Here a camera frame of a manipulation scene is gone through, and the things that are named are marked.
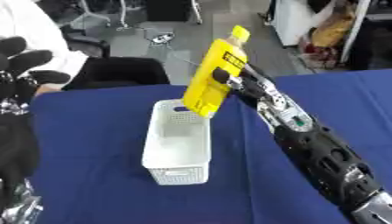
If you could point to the person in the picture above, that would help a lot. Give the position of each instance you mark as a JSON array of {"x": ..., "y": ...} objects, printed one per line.
[{"x": 35, "y": 38}]

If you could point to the yellow refill pouch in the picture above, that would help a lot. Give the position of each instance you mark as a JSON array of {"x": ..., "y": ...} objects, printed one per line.
[{"x": 217, "y": 78}]

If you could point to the white power strip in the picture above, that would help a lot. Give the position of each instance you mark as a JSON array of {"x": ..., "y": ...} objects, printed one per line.
[{"x": 162, "y": 38}]

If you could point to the black office chair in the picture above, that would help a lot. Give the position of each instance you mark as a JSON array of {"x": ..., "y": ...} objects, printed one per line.
[{"x": 109, "y": 67}]

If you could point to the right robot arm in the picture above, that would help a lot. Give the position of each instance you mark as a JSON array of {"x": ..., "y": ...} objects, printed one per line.
[{"x": 316, "y": 145}]

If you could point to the white cabinet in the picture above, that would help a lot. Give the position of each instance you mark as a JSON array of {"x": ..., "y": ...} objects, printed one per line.
[{"x": 296, "y": 20}]

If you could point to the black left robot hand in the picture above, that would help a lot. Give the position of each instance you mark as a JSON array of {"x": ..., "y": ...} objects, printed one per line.
[{"x": 18, "y": 67}]

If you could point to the white plastic basket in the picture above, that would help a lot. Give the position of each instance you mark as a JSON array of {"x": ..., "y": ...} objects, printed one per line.
[{"x": 176, "y": 143}]

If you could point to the yellow and red bag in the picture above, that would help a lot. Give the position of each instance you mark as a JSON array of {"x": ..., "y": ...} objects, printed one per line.
[{"x": 329, "y": 35}]

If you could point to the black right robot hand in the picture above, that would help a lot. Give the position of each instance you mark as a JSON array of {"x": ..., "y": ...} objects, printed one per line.
[{"x": 250, "y": 86}]

